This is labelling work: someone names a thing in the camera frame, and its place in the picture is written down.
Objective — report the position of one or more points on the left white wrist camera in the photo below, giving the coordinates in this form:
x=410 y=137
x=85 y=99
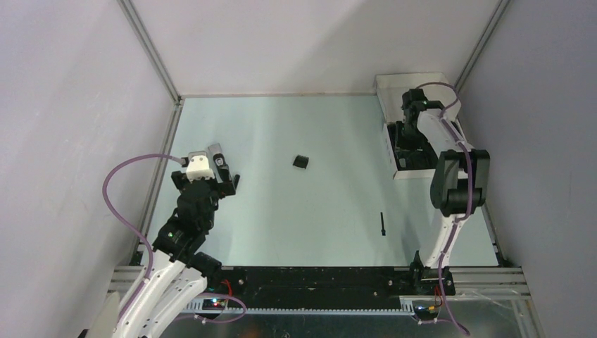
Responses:
x=198 y=166

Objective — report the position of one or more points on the silver black hair clipper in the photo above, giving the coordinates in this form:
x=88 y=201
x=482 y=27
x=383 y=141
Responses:
x=220 y=162

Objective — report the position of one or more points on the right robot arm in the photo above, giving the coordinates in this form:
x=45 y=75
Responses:
x=427 y=139

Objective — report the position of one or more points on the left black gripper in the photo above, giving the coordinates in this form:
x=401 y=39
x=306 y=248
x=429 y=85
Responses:
x=205 y=186

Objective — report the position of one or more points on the white storage box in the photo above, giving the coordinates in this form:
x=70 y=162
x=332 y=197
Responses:
x=389 y=90

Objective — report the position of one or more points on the black cleaning brush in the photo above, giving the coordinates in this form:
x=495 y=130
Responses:
x=382 y=224

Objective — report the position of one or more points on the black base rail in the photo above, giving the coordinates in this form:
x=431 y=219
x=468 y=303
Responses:
x=328 y=288

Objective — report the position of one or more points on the black clipper comb guard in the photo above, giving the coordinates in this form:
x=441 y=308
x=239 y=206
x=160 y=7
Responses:
x=301 y=162

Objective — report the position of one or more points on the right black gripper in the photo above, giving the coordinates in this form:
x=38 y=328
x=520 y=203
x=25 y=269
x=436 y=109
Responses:
x=406 y=144

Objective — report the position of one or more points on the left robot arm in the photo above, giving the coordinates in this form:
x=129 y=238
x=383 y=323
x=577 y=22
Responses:
x=177 y=272

